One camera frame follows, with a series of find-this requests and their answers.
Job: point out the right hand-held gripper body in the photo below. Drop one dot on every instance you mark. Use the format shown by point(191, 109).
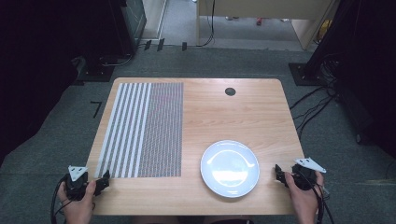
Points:
point(306, 177)

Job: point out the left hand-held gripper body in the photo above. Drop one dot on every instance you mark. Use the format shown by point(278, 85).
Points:
point(76, 186)

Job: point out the person's left hand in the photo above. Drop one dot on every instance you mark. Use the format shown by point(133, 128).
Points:
point(77, 210)

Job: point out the person's right hand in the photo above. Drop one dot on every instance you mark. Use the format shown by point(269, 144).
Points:
point(303, 200)

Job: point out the white round plate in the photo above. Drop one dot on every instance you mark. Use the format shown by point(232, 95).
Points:
point(229, 168)

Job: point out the grey striped placemat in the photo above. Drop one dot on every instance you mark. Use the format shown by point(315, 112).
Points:
point(146, 130)

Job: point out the black corner tape mark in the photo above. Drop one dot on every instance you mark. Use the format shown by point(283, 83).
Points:
point(97, 109)

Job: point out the black square stand base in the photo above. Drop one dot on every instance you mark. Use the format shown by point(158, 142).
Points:
point(302, 74)

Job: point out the dark curtain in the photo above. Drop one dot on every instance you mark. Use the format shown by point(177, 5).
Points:
point(31, 62)

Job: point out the yellow object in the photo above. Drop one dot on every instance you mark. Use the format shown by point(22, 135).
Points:
point(325, 31)

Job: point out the small red object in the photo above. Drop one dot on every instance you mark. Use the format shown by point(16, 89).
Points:
point(259, 21)

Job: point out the light wooden cabinet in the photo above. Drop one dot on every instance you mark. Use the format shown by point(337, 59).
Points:
point(264, 7)

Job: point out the black stand base plate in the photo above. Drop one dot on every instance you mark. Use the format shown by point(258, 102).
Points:
point(96, 73)

